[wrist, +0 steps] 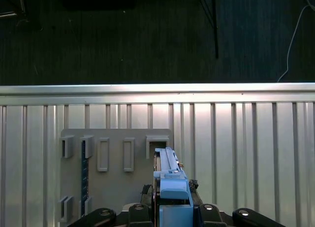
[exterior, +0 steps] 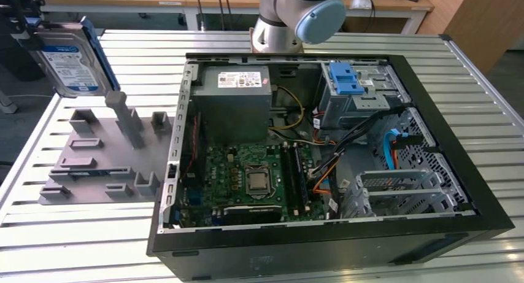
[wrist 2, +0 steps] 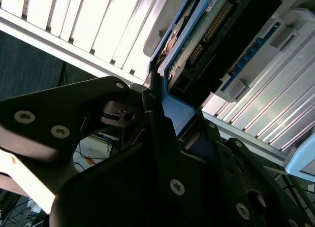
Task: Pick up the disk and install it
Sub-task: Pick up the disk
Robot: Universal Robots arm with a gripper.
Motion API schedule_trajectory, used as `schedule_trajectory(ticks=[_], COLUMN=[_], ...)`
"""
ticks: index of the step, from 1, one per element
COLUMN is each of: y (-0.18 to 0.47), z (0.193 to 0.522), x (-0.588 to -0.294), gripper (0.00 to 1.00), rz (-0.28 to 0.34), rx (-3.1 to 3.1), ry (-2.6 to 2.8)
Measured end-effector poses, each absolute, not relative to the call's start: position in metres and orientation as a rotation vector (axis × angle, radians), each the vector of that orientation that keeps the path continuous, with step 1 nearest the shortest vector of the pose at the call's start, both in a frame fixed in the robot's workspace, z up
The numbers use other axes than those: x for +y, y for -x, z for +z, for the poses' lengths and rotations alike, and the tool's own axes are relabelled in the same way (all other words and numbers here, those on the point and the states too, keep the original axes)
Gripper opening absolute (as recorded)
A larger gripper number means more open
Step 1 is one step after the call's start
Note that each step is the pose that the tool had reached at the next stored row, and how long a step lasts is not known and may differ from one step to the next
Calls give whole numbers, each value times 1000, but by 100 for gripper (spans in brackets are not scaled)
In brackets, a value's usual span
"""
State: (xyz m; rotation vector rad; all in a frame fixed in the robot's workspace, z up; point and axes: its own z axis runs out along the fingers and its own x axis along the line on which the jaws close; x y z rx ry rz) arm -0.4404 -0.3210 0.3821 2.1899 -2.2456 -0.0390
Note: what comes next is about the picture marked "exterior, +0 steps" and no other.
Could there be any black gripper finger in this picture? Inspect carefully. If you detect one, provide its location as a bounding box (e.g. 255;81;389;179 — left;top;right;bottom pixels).
9;0;45;50

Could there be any hard disk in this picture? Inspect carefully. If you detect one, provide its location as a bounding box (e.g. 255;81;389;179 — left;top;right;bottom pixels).
18;15;121;99

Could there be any blue wire with black plug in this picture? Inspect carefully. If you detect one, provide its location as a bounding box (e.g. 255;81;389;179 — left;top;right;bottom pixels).
382;128;425;171

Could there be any metal disk bay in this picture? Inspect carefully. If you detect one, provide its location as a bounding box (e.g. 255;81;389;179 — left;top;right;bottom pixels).
341;169;469;218

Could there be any grey stand foot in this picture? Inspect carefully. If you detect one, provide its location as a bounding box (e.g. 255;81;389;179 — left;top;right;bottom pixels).
0;91;19;114

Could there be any grey parts rack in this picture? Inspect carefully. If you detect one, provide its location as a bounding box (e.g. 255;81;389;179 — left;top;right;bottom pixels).
38;91;177;207

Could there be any grey power supply unit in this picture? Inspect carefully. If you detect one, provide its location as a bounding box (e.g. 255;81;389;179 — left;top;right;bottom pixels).
191;64;274;146

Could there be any green motherboard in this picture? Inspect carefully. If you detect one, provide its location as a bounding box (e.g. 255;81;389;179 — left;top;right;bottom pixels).
178;143;327;227

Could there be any black CPU socket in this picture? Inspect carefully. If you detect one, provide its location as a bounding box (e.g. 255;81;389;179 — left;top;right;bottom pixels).
242;163;274;200

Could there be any silver CPU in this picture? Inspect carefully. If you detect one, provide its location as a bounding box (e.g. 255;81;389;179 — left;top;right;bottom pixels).
247;173;269;192

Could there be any blue drive latch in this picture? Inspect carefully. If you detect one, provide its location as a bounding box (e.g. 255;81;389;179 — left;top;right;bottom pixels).
326;61;365;96

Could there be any metal drive cage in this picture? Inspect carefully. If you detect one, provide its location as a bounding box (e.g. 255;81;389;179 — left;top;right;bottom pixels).
318;61;411;130

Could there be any black graphics card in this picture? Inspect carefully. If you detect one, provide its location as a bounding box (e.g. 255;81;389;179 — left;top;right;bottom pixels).
222;204;283;225

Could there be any RAM stick with black chips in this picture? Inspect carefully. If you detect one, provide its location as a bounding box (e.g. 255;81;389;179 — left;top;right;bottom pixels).
291;143;313;212

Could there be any black PC case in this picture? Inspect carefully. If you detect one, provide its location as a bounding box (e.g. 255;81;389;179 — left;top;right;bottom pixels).
145;52;514;281

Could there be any light wooden cabinet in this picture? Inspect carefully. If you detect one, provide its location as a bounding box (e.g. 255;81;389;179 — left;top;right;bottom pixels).
417;0;524;75

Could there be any wooden desk white frame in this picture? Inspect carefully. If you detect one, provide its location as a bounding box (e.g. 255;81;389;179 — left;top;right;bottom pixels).
39;0;197;31
183;0;434;35

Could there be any red wire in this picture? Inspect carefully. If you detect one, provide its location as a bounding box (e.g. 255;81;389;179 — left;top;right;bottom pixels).
181;112;201;178

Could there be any yellow wire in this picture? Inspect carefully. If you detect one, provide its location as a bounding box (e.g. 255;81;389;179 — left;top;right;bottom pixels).
269;85;306;131

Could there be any black wire bundle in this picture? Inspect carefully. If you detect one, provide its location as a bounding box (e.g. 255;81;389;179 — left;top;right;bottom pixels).
309;106;403;178

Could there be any orange flat wire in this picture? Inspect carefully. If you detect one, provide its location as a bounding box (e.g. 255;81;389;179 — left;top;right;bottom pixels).
313;171;337;195

